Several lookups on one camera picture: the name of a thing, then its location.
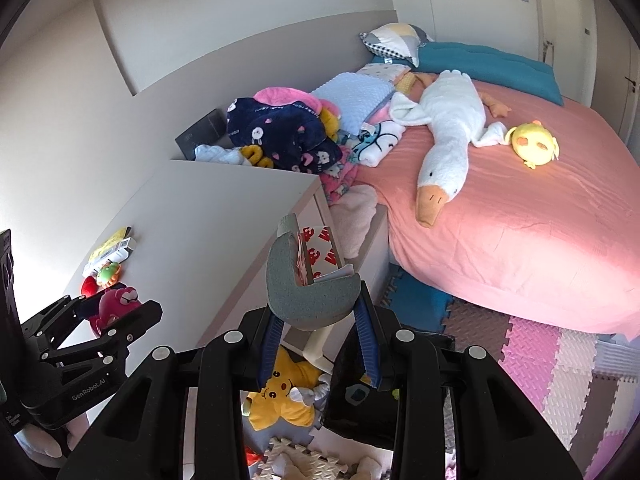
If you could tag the white blue cloth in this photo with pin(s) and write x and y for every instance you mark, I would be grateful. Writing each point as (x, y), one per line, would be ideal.
(215, 152)

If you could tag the patchwork pillow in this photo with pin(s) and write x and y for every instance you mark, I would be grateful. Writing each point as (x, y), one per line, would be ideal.
(395, 40)

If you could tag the orange green toy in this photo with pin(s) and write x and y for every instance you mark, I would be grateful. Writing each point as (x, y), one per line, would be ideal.
(107, 272)

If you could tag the red strawberry toy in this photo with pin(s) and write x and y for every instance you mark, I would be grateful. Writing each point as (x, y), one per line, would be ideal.
(89, 286)

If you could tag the hot pink blanket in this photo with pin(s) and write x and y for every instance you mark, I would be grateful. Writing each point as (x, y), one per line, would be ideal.
(280, 95)

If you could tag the light blue blanket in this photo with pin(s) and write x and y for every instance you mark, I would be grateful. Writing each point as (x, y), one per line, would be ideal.
(350, 97)

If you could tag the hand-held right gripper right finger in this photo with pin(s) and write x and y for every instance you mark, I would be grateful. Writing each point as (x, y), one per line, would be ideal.
(366, 350)

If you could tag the white foam puzzle piece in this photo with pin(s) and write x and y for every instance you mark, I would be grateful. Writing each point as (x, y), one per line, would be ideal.
(300, 460)

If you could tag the teal pillow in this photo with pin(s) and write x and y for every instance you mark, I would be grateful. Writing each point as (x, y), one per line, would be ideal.
(490, 67)

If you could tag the white goose plush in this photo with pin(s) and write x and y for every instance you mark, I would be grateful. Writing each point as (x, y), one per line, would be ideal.
(447, 145)

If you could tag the black box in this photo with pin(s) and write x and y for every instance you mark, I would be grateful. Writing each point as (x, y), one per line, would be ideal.
(200, 132)

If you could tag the yellow snack packet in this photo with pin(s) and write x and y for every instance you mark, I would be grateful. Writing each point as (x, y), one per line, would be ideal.
(106, 245)

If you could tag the white printed pillow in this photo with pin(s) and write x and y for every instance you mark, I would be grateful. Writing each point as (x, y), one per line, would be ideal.
(380, 70)

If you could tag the white drawer cabinet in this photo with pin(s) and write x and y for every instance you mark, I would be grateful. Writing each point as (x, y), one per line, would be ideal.
(250, 300)

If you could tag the white carton box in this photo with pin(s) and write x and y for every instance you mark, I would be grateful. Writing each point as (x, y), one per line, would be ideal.
(126, 250)

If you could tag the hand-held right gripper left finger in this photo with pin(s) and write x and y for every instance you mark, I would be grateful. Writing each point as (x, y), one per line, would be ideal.
(270, 355)

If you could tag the foam floor mat tiles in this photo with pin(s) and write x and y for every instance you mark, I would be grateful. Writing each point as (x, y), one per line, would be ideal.
(530, 355)

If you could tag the pink monster toy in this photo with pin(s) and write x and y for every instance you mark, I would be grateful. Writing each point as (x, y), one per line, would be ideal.
(117, 302)

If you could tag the white cartoon print cloth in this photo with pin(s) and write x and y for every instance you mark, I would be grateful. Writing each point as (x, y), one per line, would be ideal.
(380, 142)

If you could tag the yellow striped plush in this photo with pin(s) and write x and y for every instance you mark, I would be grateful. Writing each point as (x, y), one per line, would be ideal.
(257, 155)

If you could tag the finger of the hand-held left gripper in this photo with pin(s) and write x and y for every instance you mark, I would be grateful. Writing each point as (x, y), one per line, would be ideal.
(131, 324)
(57, 312)

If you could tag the pale pink towel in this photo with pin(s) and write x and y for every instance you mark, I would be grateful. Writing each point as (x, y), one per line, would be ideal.
(352, 220)

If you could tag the pink printed cloth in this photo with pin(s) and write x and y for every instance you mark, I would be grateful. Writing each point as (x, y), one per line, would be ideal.
(340, 180)

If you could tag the white desk leg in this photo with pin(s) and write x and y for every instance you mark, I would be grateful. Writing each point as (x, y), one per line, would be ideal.
(317, 345)

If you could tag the grey foam tube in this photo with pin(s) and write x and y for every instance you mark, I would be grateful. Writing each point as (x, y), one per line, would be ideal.
(310, 305)

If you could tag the yellow mouse plush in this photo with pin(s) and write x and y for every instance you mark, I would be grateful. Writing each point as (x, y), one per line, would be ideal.
(280, 395)

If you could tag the yellow chick plush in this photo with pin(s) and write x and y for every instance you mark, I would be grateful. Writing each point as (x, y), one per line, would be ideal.
(532, 142)

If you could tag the pink bed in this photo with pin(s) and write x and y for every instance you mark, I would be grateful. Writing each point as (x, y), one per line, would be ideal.
(525, 220)

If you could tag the navy printed blanket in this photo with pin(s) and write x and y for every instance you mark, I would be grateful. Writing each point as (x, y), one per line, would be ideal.
(280, 132)

